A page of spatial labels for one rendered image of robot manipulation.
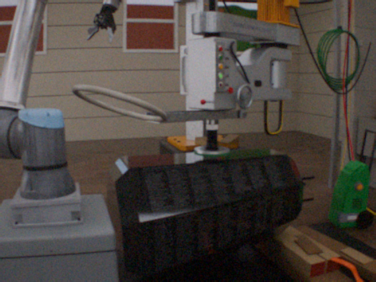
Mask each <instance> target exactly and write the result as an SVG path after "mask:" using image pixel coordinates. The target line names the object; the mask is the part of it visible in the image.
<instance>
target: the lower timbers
mask: <svg viewBox="0 0 376 282"><path fill-rule="evenodd" d="M295 229H297V230H299V231H300V232H301V233H304V234H305V235H306V236H308V237H310V238H312V239H313V240H316V242H318V243H320V244H322V245H324V246H325V247H327V248H328V249H330V250H332V251H334V252H335V253H336V254H339V255H340V256H341V258H340V259H341V260H344V261H347V262H348V263H350V264H352V265H353V266H354V267H355V270H356V271H357V274H358V275H359V276H360V277H362V278H364V279H366V280H368V281H370V282H376V260H375V259H373V258H371V257H368V256H367V255H365V256H367V257H368V258H370V259H373V263H369V264H366V265H362V264H361V263H360V264H359V263H358V262H356V261H355V260H352V259H351V258H349V257H348V256H345V254H342V253H341V252H340V250H343V249H344V248H349V246H346V245H344V244H341V242H338V241H336V240H335V239H331V238H330V237H327V236H325V235H324V234H321V233H320V232H318V231H315V230H313V229H312V228H308V227H307V226H301V227H298V228H295ZM255 246H256V247H257V248H258V249H259V250H260V251H261V252H263V253H264V254H265V255H266V256H267V257H268V258H269V259H271V260H272V261H273V262H274V263H275V264H276V265H278V266H279V268H280V269H282V270H283V271H284V272H286V273H287V274H288V275H289V276H290V277H291V278H293V280H295V281H296V282H354V281H353V280H351V279H350V278H348V277H347V276H346V275H344V274H342V273H341V272H340V271H337V270H335V271H330V272H329V273H325V272H324V274H323V275H317V276H316V277H311V278H309V277H307V276H306V275H304V274H303V273H302V272H301V271H299V269H296V268H295V266H293V265H292V264H291V263H289V262H288V261H286V260H285V259H284V258H283V257H282V256H280V255H279V254H278V253H276V252H275V251H274V250H273V249H272V248H269V247H268V245H266V244H265V241H264V242H261V243H259V244H256V245H255ZM363 255H364V254H363ZM340 266H342V267H344V268H345V269H348V270H349V271H352V270H351V269H350V268H348V267H347V266H345V265H343V264H340Z"/></svg>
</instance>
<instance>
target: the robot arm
mask: <svg viewBox="0 0 376 282"><path fill-rule="evenodd" d="M47 2H48V0H19V1H18V2H17V9H16V12H15V15H14V20H13V24H12V27H11V33H10V37H9V40H8V44H7V51H6V55H5V58H4V62H3V68H2V73H1V80H0V159H1V158H8V159H11V160H22V161H23V176H22V178H21V185H20V195H21V197H22V198H25V199H35V200H41V199H55V198H58V197H65V196H67V195H70V194H72V193H73V192H75V191H76V184H75V181H74V179H73V177H72V175H71V173H70V171H69V169H68V165H67V156H66V140H65V131H64V116H63V113H62V112H61V111H60V110H59V109H50V108H38V109H27V108H26V101H27V97H28V88H29V84H30V79H31V75H32V67H33V63H34V57H35V55H36V47H37V42H38V39H39V34H40V28H41V27H42V18H43V16H44V11H45V6H46V4H47ZM121 2H122V0H104V2H103V6H102V8H101V10H100V12H99V13H97V14H96V16H95V18H96V17H97V19H96V21H95V18H94V20H93V23H94V24H96V25H95V27H94V28H89V29H88V30H87V31H88V33H89V35H88V36H87V40H90V39H91V38H92V37H93V36H94V35H95V34H96V33H97V32H98V31H99V28H101V29H106V30H107V33H108V34H109V36H108V37H109V43H110V44H111V42H112V40H113V35H114V32H115V31H116V29H117V28H116V25H115V22H114V16H113V13H115V12H116V11H118V9H119V7H120V3H121ZM96 22H97V23H96Z"/></svg>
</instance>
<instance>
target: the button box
mask: <svg viewBox="0 0 376 282"><path fill-rule="evenodd" d="M224 45H225V43H224V42H212V55H213V58H212V92H224V87H225V50H224ZM219 46H221V47H222V50H223V51H222V52H219V51H218V47H219ZM220 54H221V55H222V56H223V60H222V61H220V60H219V55H220ZM219 64H222V65H223V69H222V70H220V69H219V68H218V66H219ZM219 73H222V74H223V77H222V79H219V77H218V75H219ZM219 82H222V84H223V85H222V88H219V87H218V83H219Z"/></svg>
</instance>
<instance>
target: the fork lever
mask: <svg viewBox="0 0 376 282"><path fill-rule="evenodd" d="M164 112H165V113H166V115H167V121H165V122H154V123H159V124H163V123H173V122H194V121H205V120H225V119H236V118H240V110H238V111H232V110H231V109H230V110H221V111H207V112H204V109H199V110H181V111H164ZM145 115H149V116H155V117H159V116H158V115H155V114H154V113H152V112H146V113H145ZM145 122H152V121H145Z"/></svg>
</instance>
